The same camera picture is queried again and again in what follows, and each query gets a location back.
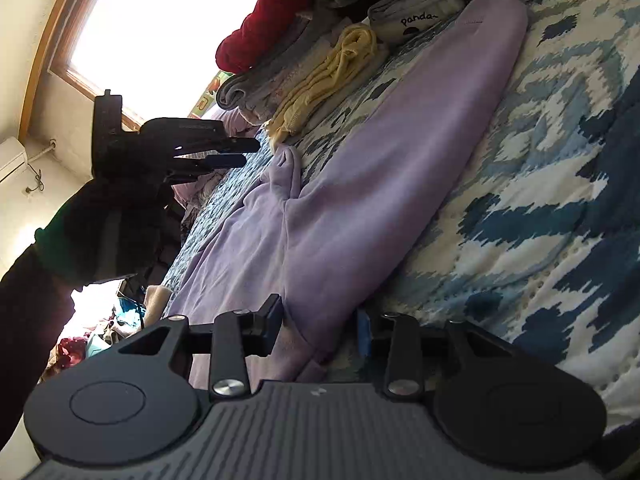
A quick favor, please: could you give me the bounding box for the grey printed garment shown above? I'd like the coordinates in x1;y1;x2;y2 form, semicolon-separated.
367;0;476;47

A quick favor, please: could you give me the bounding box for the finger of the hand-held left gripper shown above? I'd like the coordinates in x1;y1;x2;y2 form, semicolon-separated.
167;154;248;177
172;136;262;157

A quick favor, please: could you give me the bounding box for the folded light grey garment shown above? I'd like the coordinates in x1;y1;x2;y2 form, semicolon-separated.
240;35;351;125

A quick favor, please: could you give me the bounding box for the person's left forearm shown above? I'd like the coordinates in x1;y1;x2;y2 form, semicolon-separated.
0;242;76;441

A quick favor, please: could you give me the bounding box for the colourful alphabet foam mat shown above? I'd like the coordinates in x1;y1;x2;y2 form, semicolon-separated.
187;71;236;121

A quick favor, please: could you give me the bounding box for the person's left hand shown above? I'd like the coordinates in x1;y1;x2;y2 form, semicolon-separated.
35;172;173;287

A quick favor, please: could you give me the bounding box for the blue cloth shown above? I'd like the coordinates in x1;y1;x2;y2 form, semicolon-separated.
86;296;146;357

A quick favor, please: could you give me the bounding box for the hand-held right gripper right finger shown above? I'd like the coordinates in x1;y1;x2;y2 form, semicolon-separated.
356;309;521;402

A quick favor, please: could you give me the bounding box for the red knitted sweater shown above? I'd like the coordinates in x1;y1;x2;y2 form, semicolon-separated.
216;0;321;75

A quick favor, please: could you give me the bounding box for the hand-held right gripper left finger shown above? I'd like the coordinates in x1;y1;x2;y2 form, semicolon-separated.
115;294;284;402

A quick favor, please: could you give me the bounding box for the white air conditioner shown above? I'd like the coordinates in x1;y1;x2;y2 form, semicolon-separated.
0;136;28;183

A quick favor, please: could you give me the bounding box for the lilac garment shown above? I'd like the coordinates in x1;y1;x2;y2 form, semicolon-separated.
167;0;530;386

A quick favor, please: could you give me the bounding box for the blue patterned quilt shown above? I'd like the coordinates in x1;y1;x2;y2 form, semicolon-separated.
160;0;640;436

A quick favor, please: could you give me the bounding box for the folded pale yellow garment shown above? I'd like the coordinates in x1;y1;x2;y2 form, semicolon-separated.
264;22;389;148

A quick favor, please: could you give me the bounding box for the black cable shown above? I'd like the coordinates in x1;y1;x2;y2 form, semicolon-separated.
24;140;57;194

